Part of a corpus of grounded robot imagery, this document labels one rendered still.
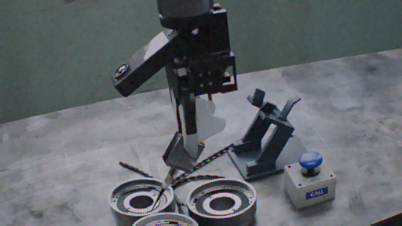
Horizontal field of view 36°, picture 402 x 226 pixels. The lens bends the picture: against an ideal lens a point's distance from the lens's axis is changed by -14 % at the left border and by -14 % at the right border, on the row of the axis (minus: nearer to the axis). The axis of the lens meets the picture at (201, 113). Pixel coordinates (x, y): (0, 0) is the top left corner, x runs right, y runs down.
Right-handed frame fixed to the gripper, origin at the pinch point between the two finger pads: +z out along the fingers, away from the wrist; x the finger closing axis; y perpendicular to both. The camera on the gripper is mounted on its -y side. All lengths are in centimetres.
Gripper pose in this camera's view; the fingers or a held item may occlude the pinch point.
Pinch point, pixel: (185, 145)
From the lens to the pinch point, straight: 100.7
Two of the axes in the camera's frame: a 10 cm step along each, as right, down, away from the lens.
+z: 0.9, 8.7, 4.8
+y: 9.6, -2.1, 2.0
